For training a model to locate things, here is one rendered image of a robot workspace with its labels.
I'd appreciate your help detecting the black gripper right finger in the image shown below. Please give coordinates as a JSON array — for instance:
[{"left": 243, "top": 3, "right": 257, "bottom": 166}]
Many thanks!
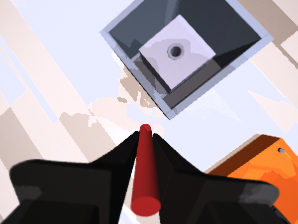
[{"left": 153, "top": 133, "right": 280, "bottom": 224}]

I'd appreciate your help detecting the red peg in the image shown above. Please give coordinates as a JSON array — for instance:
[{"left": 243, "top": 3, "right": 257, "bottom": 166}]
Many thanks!
[{"left": 130, "top": 124, "right": 161, "bottom": 216}]

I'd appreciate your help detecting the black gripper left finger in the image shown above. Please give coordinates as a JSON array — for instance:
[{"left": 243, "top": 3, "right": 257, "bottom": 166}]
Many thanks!
[{"left": 9, "top": 131, "right": 140, "bottom": 224}]

